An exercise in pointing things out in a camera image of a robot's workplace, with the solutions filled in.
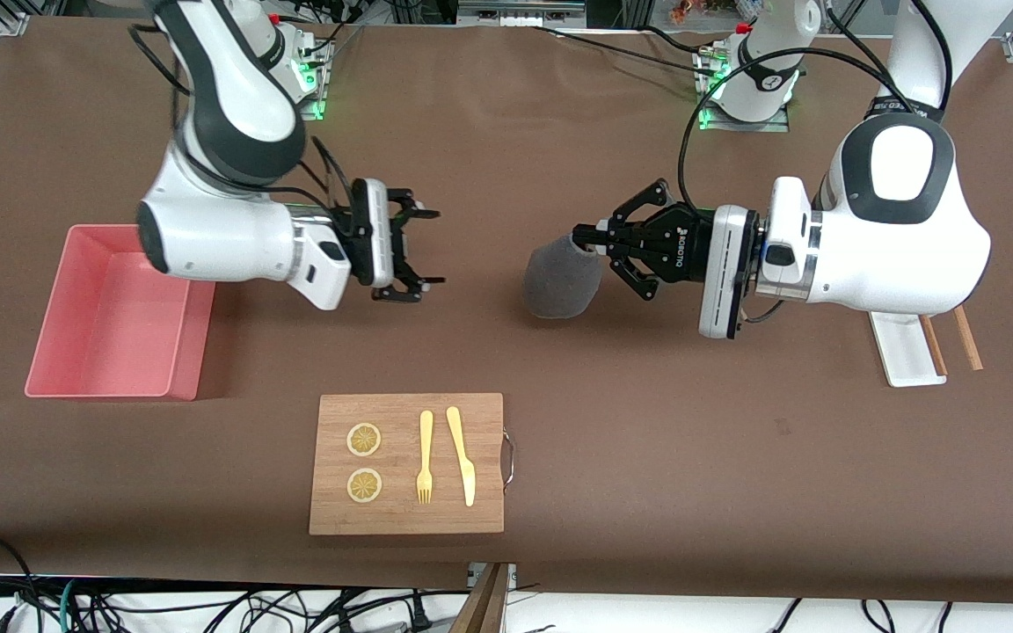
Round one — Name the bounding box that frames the wooden stand piece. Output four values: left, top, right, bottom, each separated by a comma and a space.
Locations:
449, 563, 512, 633

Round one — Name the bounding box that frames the grey cloth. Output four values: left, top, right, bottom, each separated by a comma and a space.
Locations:
521, 232, 604, 320

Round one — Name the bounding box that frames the pink plastic bin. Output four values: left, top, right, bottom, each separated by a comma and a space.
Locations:
25, 224, 217, 402

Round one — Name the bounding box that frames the black cable across table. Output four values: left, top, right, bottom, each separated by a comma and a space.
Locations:
531, 25, 723, 80

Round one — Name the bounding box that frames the brown table cover sheet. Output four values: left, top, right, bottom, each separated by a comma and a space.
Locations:
0, 22, 1013, 608

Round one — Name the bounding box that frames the lemon slice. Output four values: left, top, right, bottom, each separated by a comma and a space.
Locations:
346, 469, 383, 505
346, 423, 383, 458

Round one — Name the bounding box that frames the metal clamp bracket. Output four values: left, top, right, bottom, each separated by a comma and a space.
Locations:
469, 563, 518, 592

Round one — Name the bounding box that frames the wooden cutting board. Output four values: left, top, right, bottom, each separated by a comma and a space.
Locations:
309, 393, 516, 536

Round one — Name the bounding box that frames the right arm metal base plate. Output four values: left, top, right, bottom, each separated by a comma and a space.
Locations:
295, 40, 332, 121

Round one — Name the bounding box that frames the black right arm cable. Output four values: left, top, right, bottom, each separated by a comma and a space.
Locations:
127, 22, 358, 221

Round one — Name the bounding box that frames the white rectangular tray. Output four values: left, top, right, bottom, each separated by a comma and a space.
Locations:
869, 309, 948, 389

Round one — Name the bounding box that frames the teal cable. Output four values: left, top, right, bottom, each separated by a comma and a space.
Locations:
56, 578, 85, 633

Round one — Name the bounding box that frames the yellow plastic fork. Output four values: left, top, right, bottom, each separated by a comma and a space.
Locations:
416, 411, 434, 506

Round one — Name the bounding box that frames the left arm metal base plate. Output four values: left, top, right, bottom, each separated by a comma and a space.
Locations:
698, 48, 791, 133

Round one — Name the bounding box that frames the grey metal equipment box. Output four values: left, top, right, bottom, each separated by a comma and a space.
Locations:
456, 0, 588, 27

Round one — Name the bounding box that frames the black plug with cable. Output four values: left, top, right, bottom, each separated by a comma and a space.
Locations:
401, 589, 434, 630

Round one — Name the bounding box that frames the yellow plastic knife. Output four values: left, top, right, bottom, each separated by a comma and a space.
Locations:
446, 406, 477, 508

